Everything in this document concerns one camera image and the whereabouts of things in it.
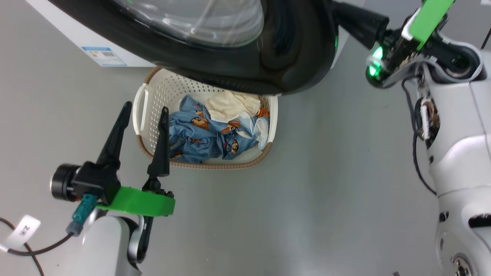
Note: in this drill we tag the black left wrist camera block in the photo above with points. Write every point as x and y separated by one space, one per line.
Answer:
92 182

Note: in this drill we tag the white front-load washing machine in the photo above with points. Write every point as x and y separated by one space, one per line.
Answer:
96 36

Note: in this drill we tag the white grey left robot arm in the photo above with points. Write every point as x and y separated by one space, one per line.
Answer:
103 245

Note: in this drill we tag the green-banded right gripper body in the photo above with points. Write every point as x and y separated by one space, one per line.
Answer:
429 19

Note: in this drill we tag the blue energy label sticker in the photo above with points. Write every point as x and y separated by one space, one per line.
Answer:
103 56

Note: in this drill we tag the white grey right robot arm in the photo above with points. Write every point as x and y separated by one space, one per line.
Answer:
460 153

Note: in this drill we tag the black round glass washer door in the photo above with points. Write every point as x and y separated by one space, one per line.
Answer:
230 65

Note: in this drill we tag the blue bear print garment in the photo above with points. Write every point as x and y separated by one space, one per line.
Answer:
195 142

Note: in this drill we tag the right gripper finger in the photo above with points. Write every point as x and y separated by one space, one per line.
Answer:
360 23

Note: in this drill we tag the cream perforated laundry basket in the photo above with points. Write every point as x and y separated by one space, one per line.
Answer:
161 90

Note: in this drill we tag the black wrist camera block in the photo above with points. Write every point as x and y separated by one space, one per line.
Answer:
92 182
378 63

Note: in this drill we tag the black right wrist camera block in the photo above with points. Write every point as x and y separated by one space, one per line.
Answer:
378 63

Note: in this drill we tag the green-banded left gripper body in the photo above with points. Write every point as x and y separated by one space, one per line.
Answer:
138 201

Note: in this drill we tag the cream cloth garment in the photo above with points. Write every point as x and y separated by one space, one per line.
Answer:
230 105

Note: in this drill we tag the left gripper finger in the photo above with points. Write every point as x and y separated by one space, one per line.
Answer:
113 142
162 153

